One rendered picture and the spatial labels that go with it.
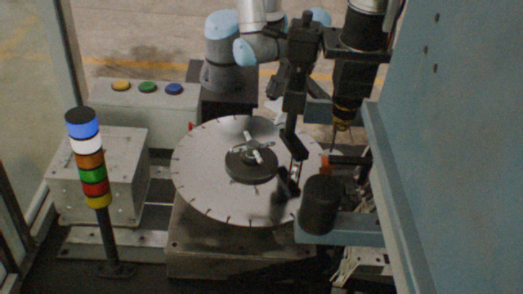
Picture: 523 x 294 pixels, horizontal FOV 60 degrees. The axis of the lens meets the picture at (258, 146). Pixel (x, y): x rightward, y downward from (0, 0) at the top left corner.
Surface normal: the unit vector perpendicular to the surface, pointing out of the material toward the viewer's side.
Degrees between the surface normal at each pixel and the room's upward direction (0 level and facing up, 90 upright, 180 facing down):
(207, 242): 0
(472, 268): 69
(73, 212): 90
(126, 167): 0
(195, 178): 0
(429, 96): 90
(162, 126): 90
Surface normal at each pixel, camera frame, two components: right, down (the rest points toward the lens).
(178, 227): 0.07, -0.75
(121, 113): -0.01, 0.65
